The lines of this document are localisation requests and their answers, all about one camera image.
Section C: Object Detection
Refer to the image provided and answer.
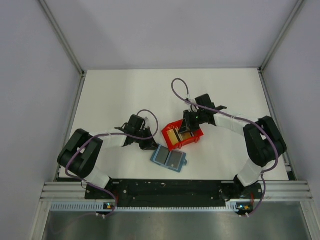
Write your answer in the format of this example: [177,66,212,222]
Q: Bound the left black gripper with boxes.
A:
[134,126,160,151]

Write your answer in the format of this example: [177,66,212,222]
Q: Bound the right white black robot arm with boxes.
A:
[178,93,287,198]

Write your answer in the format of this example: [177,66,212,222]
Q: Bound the purple cable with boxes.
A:
[64,109,160,201]
[171,78,280,176]

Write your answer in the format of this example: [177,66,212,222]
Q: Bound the red plastic bin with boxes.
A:
[161,119,204,151]

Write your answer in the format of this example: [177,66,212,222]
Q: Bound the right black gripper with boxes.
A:
[178,109,205,135]

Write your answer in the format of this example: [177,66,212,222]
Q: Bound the blue leather card holder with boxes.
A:
[150,145,188,173]

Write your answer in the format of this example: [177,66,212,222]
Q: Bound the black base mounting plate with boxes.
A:
[85,179,263,207]

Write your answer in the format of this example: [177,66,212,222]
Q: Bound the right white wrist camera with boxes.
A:
[185,97,196,106]

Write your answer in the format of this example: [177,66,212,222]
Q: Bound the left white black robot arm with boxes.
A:
[57,114,159,199]

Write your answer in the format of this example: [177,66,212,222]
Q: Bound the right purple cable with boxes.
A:
[171,78,280,176]

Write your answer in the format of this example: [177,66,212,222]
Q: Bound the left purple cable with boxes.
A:
[64,109,160,201]

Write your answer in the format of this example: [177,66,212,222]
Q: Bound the grey slotted cable duct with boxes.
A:
[49,200,240,213]

